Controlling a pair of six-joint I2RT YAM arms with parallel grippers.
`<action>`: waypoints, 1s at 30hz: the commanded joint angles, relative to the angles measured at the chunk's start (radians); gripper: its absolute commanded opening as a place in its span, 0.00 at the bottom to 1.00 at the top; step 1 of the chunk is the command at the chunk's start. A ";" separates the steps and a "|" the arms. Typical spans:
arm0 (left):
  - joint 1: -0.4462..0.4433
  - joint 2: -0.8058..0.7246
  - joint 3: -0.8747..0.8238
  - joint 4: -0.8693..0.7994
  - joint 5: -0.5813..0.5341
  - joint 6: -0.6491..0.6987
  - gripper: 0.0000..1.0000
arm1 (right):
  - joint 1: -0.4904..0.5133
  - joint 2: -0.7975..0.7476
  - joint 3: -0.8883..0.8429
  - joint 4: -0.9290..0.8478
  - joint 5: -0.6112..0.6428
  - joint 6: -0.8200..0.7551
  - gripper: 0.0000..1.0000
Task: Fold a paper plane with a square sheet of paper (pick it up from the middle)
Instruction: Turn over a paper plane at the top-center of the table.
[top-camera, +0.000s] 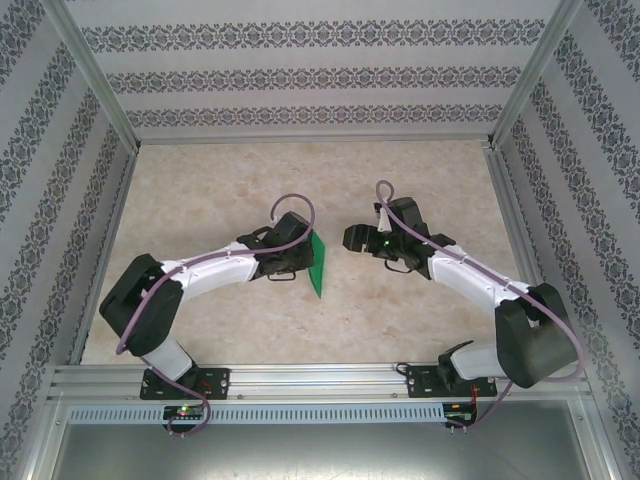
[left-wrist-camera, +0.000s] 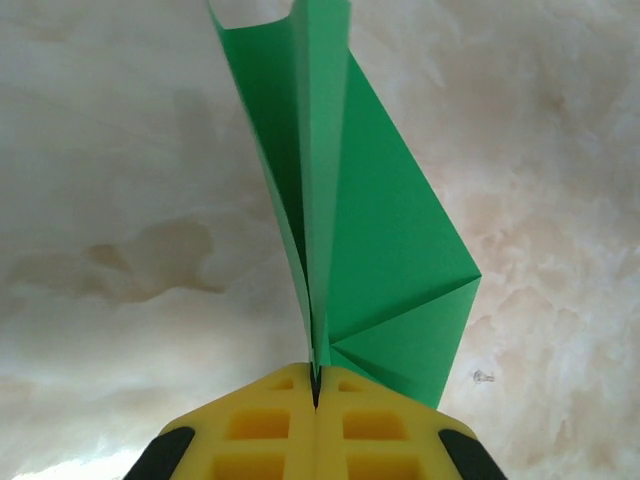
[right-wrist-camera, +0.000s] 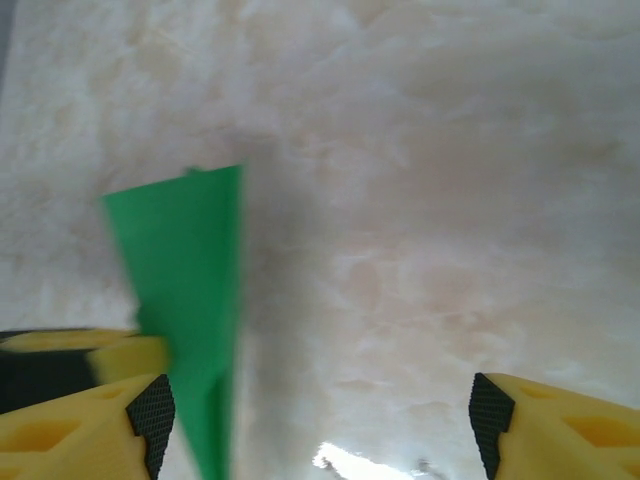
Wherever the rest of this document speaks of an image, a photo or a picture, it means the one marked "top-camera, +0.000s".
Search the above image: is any green square paper sheet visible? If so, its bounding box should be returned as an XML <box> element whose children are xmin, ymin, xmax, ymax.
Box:
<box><xmin>305</xmin><ymin>230</ymin><xmax>330</xmax><ymax>300</ymax></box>

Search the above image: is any small circuit board green light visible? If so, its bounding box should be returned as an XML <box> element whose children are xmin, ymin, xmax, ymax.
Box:
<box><xmin>163</xmin><ymin>404</ymin><xmax>206</xmax><ymax>422</ymax></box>

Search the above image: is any grey sheet metal panel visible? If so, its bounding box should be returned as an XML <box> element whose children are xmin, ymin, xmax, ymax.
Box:
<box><xmin>14</xmin><ymin>399</ymin><xmax>619</xmax><ymax>480</ymax></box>

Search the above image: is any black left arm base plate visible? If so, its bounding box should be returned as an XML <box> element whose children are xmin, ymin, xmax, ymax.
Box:
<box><xmin>139</xmin><ymin>367</ymin><xmax>231</xmax><ymax>401</ymax></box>

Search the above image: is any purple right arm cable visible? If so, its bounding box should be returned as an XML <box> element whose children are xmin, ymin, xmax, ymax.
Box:
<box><xmin>374</xmin><ymin>179</ymin><xmax>587</xmax><ymax>436</ymax></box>

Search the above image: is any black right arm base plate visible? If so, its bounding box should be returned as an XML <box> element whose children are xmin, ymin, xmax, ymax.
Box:
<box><xmin>405</xmin><ymin>364</ymin><xmax>499</xmax><ymax>400</ymax></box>

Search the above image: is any grey slotted cable duct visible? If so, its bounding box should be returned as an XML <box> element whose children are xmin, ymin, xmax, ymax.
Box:
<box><xmin>66</xmin><ymin>402</ymin><xmax>447</xmax><ymax>425</ymax></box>

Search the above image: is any aluminium frame post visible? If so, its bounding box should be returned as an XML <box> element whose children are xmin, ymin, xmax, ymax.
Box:
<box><xmin>47</xmin><ymin>0</ymin><xmax>142</xmax><ymax>154</ymax></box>
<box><xmin>485</xmin><ymin>0</ymin><xmax>585</xmax><ymax>151</ymax></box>

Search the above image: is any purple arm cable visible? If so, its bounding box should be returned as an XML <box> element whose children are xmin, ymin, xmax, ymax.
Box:
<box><xmin>374</xmin><ymin>179</ymin><xmax>587</xmax><ymax>436</ymax></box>
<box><xmin>115</xmin><ymin>193</ymin><xmax>317</xmax><ymax>441</ymax></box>

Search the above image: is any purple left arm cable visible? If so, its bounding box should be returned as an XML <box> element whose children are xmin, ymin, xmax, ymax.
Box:
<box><xmin>115</xmin><ymin>193</ymin><xmax>317</xmax><ymax>441</ymax></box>

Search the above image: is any long aluminium mounting rail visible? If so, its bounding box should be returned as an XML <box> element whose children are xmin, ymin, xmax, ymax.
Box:
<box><xmin>44</xmin><ymin>360</ymin><xmax>596</xmax><ymax>404</ymax></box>

